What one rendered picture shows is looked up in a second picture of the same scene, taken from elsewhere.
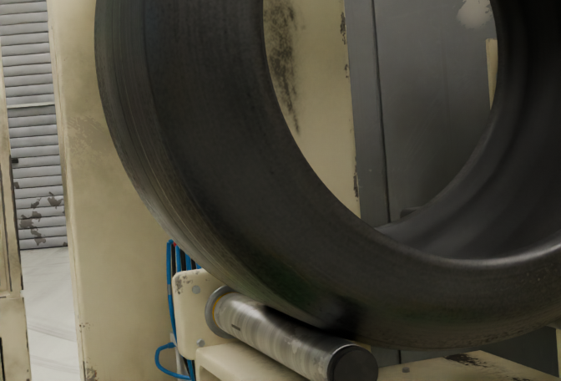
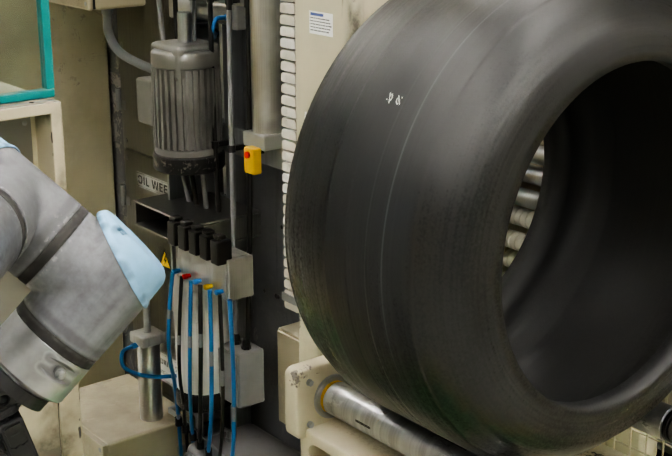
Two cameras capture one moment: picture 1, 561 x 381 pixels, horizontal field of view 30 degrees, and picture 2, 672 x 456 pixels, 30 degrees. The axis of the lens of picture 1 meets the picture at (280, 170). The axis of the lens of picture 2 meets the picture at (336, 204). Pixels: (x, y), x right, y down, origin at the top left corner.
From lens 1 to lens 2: 0.79 m
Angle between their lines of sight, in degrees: 22
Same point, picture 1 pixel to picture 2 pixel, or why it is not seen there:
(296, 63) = not seen: hidden behind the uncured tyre
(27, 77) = not seen: outside the picture
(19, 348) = (73, 401)
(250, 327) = (386, 431)
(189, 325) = (302, 411)
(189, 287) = (304, 381)
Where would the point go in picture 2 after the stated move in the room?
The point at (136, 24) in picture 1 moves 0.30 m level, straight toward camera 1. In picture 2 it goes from (399, 261) to (577, 368)
